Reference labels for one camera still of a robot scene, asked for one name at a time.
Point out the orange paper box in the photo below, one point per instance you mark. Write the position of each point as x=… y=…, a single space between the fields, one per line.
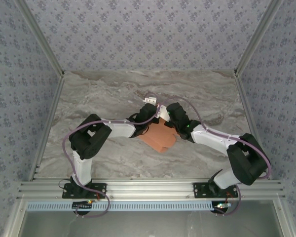
x=160 y=140

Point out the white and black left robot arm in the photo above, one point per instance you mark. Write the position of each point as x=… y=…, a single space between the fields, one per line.
x=88 y=138

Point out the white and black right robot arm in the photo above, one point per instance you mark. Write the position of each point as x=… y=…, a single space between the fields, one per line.
x=246 y=160

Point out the aluminium cross beam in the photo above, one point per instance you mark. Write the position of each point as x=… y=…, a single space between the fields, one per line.
x=150 y=188

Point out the black adapter board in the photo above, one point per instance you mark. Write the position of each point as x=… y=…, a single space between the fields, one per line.
x=222 y=206
x=80 y=205

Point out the grey metal panel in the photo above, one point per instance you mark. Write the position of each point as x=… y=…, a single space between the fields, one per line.
x=150 y=225

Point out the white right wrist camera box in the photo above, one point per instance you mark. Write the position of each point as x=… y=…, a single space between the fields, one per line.
x=164 y=113

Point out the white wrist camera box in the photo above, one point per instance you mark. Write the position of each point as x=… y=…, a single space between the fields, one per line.
x=164 y=113
x=150 y=100

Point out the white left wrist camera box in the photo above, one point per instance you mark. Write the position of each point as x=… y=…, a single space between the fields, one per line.
x=150 y=100

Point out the aluminium table side rail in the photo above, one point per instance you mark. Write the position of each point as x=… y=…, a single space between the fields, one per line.
x=54 y=103
x=245 y=103

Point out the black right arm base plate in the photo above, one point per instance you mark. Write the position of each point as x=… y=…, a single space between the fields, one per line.
x=199 y=190

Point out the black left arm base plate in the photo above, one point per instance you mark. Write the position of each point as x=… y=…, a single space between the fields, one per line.
x=98 y=191

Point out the aluminium frame post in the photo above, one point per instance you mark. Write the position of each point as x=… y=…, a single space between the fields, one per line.
x=255 y=37
x=42 y=37

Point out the aluminium lower frame rail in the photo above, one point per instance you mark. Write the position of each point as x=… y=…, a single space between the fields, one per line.
x=14 y=219
x=283 y=219

